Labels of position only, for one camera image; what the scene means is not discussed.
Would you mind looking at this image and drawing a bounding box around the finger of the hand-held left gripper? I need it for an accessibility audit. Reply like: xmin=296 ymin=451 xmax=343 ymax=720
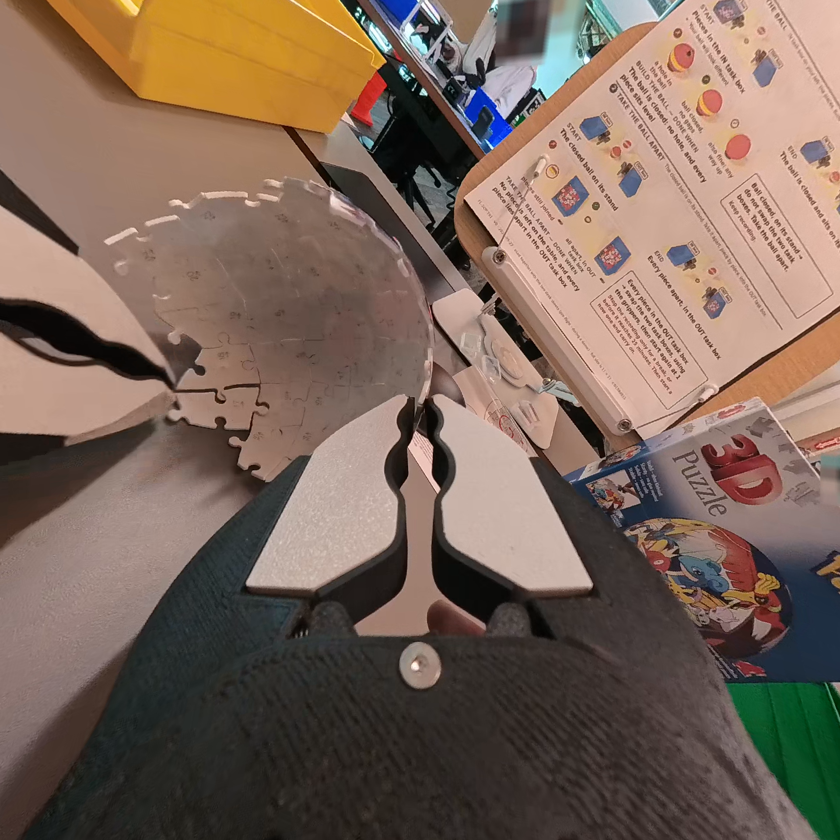
xmin=0 ymin=328 xmax=177 ymax=448
xmin=0 ymin=203 xmax=179 ymax=387

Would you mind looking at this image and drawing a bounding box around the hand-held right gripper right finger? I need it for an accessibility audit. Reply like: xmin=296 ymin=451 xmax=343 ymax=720
xmin=425 ymin=394 xmax=595 ymax=621

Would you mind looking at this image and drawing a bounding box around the printed instruction sheet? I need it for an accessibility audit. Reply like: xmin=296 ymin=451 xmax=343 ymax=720
xmin=462 ymin=0 xmax=840 ymax=435

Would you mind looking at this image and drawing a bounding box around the green plastic bin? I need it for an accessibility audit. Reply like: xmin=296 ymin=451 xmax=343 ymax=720
xmin=725 ymin=681 xmax=840 ymax=840

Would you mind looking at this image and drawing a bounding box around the white stand base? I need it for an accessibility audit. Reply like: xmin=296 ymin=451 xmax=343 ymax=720
xmin=432 ymin=289 xmax=560 ymax=452

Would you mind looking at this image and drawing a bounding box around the long wooden workbench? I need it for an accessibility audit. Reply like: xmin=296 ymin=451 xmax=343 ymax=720
xmin=357 ymin=0 xmax=490 ymax=160

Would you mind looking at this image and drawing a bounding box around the clear acrylic holder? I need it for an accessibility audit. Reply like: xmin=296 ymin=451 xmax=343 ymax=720
xmin=458 ymin=328 xmax=526 ymax=388

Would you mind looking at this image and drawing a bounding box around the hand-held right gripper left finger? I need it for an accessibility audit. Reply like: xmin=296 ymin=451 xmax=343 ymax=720
xmin=245 ymin=394 xmax=416 ymax=621

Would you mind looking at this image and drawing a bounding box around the partly built puzzle ball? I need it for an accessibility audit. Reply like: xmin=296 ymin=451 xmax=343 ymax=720
xmin=104 ymin=176 xmax=436 ymax=483

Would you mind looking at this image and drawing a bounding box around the yellow plastic bin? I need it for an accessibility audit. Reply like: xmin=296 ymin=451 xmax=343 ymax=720
xmin=46 ymin=0 xmax=388 ymax=135

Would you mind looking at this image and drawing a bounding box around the blue puzzle box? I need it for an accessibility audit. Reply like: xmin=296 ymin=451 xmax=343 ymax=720
xmin=563 ymin=397 xmax=840 ymax=685

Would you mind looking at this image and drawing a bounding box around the folded paper instruction leaflet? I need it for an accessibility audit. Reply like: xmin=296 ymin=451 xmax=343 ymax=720
xmin=407 ymin=366 xmax=534 ymax=494

